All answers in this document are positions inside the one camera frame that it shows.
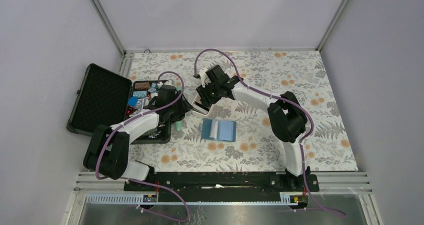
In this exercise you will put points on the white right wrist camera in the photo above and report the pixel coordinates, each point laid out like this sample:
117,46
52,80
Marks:
202,75

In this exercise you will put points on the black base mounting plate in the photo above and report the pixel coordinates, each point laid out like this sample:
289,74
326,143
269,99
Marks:
227,187

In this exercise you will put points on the blue leather card holder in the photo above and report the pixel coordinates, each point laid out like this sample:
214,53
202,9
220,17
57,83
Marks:
218,130

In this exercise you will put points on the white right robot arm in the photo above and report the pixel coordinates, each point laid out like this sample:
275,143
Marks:
287,118

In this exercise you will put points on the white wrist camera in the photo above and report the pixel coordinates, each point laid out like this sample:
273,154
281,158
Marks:
202,75
169,82

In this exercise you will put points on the floral patterned table mat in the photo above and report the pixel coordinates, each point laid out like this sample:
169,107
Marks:
255,148

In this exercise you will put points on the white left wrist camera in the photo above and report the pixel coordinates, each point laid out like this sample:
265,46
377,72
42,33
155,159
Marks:
169,82

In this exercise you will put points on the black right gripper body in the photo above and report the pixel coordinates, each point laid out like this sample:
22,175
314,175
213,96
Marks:
209,93

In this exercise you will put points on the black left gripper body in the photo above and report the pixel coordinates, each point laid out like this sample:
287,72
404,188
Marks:
179,108

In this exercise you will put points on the black open carrying case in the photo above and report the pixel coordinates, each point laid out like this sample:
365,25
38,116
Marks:
103,100

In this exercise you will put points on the blue round poker chip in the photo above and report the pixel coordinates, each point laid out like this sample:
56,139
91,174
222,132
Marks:
132,101

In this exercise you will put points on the mint green case handle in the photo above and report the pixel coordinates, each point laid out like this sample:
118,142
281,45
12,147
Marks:
179,126

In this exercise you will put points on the white rectangular plastic tray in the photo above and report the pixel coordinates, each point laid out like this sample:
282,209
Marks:
200,110

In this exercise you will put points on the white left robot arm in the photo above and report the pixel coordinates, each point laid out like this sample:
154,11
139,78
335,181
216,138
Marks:
108,150

